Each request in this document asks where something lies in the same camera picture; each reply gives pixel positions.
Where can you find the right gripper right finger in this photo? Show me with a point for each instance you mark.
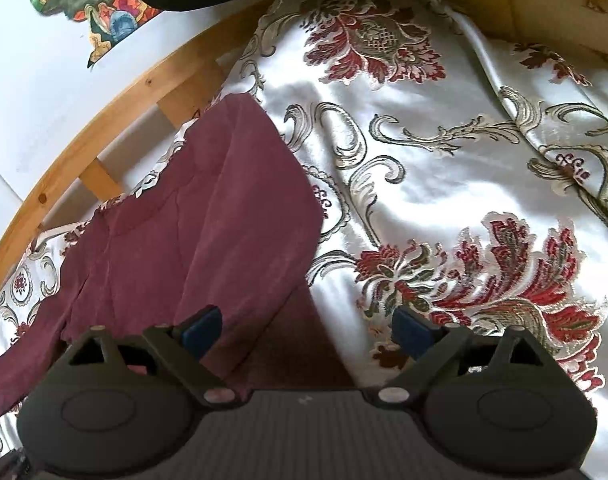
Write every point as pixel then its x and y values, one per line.
pixel 434 349

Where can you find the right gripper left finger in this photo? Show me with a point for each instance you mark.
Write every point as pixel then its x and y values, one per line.
pixel 180 349

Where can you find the maroon garment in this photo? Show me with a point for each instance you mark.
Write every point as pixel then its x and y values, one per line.
pixel 231 223

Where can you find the floral satin bedspread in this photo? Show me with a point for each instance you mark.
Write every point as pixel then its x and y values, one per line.
pixel 458 176

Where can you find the wooden bed frame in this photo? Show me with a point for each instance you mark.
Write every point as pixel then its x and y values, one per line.
pixel 186 78

